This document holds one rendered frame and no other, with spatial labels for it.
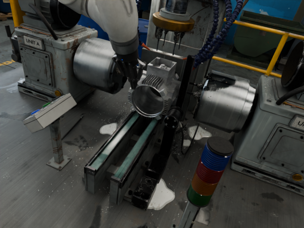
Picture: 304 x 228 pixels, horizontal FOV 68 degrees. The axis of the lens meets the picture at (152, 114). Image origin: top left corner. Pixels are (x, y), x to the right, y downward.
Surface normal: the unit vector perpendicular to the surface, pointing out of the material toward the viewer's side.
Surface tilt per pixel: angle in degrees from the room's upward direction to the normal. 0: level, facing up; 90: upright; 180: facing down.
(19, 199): 0
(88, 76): 96
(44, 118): 52
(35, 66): 90
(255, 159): 90
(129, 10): 91
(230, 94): 47
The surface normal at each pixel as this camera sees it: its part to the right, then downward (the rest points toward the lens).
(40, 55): -0.36, 0.49
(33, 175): 0.14, -0.81
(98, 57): -0.18, -0.13
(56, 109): 0.82, -0.25
